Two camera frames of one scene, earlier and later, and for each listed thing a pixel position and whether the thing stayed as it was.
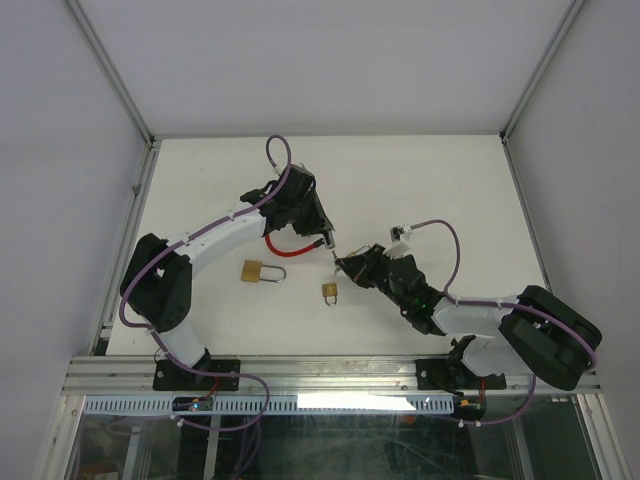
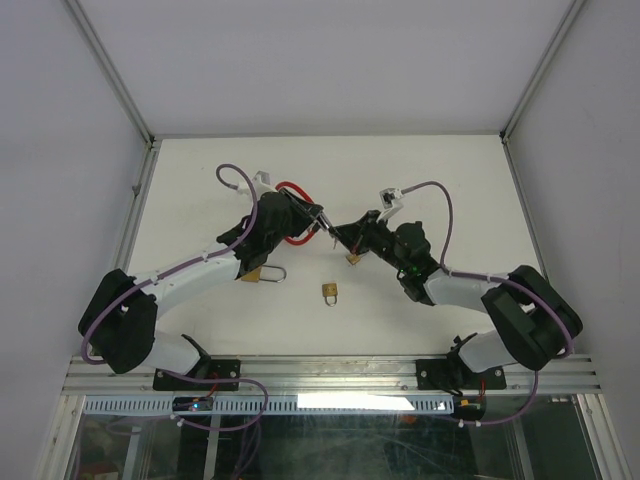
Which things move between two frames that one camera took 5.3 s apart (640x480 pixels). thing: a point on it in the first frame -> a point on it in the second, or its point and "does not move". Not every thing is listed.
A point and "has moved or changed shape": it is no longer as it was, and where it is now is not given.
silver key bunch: x=349 y=255 has moved or changed shape
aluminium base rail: x=133 y=376 does not move
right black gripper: x=355 y=266 -> x=356 y=234
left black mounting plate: x=171 y=376 does not move
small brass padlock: x=330 y=290 does not move
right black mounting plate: x=448 y=373 does not move
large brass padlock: x=252 y=272 does not move
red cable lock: x=328 y=242 -> x=284 y=184
